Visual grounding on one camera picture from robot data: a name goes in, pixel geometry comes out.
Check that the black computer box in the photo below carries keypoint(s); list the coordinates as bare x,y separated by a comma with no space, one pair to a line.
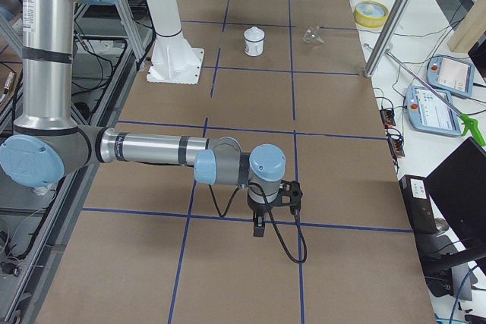
418,204

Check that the far teach pendant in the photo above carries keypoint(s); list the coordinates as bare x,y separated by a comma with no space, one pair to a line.
451,74

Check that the orange black connector board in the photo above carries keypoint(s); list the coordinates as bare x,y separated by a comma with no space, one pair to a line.
388,117

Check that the green handled grabber stick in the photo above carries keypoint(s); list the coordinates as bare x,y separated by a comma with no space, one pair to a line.
470,124

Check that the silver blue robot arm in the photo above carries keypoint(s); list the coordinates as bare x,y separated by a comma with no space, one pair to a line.
47,143

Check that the wooden beam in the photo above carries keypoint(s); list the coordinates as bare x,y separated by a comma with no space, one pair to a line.
470,30

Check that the black monitor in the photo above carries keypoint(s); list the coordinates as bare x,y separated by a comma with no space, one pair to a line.
457,187

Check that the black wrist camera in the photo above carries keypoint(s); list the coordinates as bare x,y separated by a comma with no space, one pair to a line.
290,195

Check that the yellow tape roll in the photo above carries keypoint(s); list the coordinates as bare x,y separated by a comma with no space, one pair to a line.
370,14

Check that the white enamel cup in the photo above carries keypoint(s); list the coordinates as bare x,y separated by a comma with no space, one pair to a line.
254,46

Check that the aluminium frame post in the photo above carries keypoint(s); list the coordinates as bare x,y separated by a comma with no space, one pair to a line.
396,13

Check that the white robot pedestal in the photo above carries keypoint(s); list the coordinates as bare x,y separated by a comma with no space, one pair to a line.
173,59

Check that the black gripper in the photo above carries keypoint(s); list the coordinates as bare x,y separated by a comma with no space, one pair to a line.
259,210

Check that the white cup lid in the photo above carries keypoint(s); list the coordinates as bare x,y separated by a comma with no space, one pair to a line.
254,34

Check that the clear plastic funnel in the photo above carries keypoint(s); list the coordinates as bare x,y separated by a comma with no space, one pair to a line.
312,36

